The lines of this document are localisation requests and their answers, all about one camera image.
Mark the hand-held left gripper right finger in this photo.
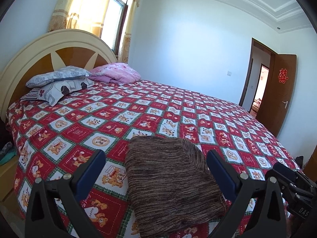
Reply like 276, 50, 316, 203
207, 150, 290, 238

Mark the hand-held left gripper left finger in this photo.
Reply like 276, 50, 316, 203
25, 149, 106, 238

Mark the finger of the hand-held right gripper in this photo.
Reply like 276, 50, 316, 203
281, 180, 310, 202
274, 162, 317, 191

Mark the brown knitted sun-print sweater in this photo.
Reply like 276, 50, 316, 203
124, 136, 228, 237

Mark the brown wooden door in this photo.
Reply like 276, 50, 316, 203
256, 54, 297, 137

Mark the red cartoon checkered bedspread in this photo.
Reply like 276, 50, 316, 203
5, 79, 301, 238

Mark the wooden nightstand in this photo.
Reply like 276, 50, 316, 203
0, 154, 19, 204

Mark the teal cloth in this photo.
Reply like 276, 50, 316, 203
0, 141, 18, 165

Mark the white pillow with dark print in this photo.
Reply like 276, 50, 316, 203
37, 78, 95, 107

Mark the red paper door decoration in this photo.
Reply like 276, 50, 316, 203
278, 68, 289, 83

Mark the striped pillow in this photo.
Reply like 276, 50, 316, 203
20, 87, 52, 102

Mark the grey floral pillow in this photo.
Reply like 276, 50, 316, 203
25, 66, 93, 88

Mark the pink quilt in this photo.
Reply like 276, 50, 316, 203
89, 63, 141, 84

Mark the cream and wood headboard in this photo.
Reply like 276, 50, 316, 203
0, 29, 117, 122

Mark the window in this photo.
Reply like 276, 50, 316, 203
109, 0, 134, 52

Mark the wide yellow curtain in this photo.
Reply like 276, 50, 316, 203
47, 0, 117, 39

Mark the brown door frame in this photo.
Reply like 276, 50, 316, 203
239, 38, 279, 114

